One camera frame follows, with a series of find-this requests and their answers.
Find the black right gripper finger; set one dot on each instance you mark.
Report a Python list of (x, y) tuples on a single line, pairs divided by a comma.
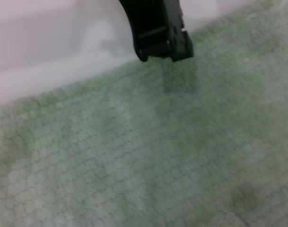
[(179, 45), (151, 28)]

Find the green ribbed towel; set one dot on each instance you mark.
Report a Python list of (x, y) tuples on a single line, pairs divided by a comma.
[(134, 153)]

